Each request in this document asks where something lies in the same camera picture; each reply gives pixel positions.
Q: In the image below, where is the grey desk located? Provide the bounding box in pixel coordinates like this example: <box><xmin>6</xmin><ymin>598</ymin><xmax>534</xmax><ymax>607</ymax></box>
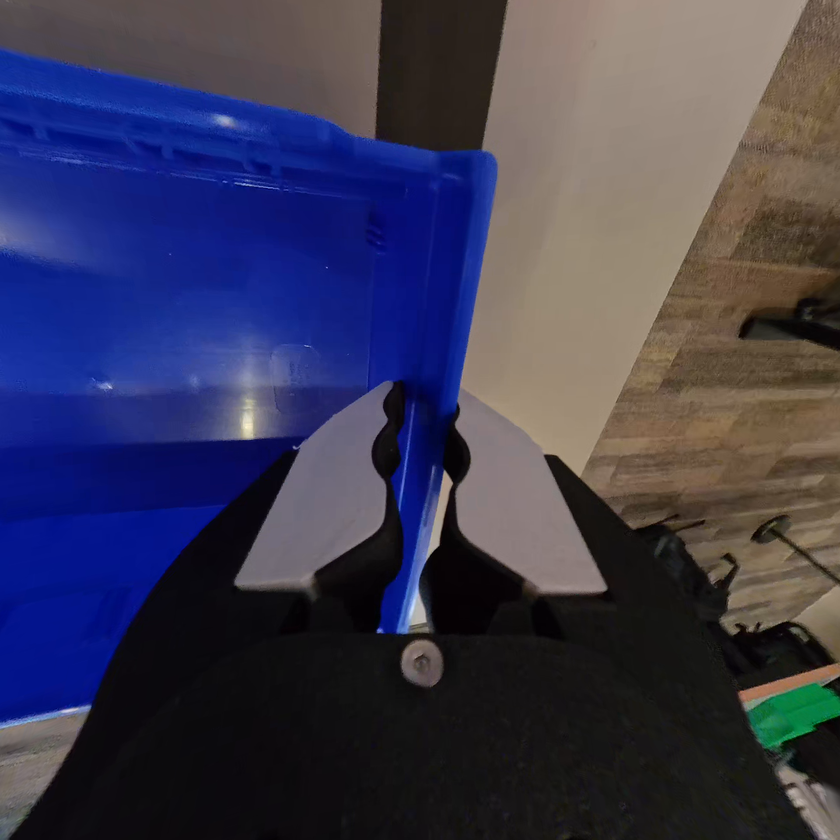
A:
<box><xmin>0</xmin><ymin>0</ymin><xmax>811</xmax><ymax>631</ymax></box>

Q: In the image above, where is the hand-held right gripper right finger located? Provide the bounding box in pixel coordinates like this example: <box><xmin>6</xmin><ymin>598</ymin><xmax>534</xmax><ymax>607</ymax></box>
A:
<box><xmin>431</xmin><ymin>390</ymin><xmax>609</xmax><ymax>631</ymax></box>

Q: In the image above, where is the blue plastic bin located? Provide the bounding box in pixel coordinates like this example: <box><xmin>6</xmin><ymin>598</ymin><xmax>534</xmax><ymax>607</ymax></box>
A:
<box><xmin>0</xmin><ymin>50</ymin><xmax>498</xmax><ymax>725</ymax></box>

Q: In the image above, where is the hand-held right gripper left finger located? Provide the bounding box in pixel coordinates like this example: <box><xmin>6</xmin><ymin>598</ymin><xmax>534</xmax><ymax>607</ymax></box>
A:
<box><xmin>235</xmin><ymin>381</ymin><xmax>405</xmax><ymax>631</ymax></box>

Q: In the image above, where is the green plastic object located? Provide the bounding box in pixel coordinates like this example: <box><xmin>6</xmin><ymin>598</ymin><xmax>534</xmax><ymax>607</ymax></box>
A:
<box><xmin>749</xmin><ymin>683</ymin><xmax>840</xmax><ymax>752</ymax></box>

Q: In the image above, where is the black chair base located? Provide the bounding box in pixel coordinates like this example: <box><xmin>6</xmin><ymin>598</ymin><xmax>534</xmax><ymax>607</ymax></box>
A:
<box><xmin>739</xmin><ymin>297</ymin><xmax>840</xmax><ymax>353</ymax></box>

